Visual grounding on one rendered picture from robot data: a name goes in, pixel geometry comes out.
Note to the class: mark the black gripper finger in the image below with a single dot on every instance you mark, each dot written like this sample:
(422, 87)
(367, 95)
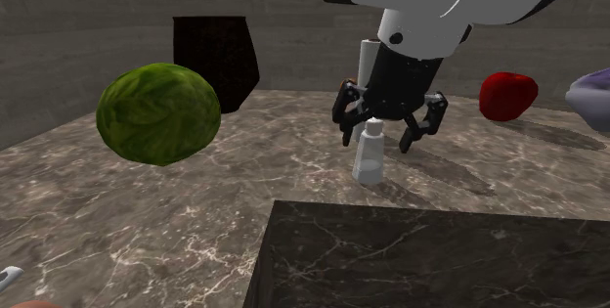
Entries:
(431, 116)
(339, 109)

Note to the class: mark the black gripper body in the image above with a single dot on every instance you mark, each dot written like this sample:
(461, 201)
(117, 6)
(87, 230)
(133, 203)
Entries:
(398, 83)

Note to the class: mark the dark marble robot stand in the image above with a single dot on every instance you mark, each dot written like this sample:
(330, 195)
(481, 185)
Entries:
(429, 259)

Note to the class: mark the black vase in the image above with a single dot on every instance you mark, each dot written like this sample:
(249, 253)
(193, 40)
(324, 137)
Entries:
(214, 54)

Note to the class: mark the red bell pepper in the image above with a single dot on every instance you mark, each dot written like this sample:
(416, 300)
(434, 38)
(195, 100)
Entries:
(507, 96)

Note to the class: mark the small white bottle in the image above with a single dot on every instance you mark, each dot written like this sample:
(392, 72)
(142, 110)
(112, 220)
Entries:
(368, 159)

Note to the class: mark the lavender bowl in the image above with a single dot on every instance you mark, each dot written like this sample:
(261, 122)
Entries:
(593, 102)

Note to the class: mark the tall white cylinder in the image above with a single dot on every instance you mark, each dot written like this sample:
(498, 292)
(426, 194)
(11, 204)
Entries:
(367, 61)

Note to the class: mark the green lettuce head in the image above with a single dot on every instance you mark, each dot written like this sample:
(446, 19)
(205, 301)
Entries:
(157, 114)

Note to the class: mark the reddish brown round object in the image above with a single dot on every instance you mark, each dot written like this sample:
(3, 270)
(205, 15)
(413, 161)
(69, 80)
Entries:
(33, 304)

